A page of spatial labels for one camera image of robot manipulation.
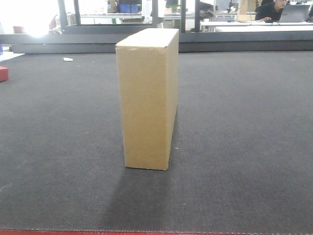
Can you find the black conveyor belt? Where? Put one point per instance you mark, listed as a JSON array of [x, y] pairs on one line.
[[241, 157]]

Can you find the blue storage bin background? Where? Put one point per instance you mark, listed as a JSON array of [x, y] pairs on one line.
[[128, 8]]

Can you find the white long desk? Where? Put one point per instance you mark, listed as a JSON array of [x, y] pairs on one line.
[[254, 26]]

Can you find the tall brown cardboard box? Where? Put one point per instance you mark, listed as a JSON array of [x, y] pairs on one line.
[[147, 64]]

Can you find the white paper scrap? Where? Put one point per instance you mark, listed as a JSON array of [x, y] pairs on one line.
[[66, 59]]

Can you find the black metal frame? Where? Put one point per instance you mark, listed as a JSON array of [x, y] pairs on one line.
[[79, 28]]

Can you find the grey laptop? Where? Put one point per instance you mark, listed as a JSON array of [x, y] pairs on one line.
[[295, 13]]

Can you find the small red box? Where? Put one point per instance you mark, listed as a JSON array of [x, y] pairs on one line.
[[4, 74]]

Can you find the seated person in black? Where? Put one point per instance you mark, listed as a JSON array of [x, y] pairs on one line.
[[271, 11]]

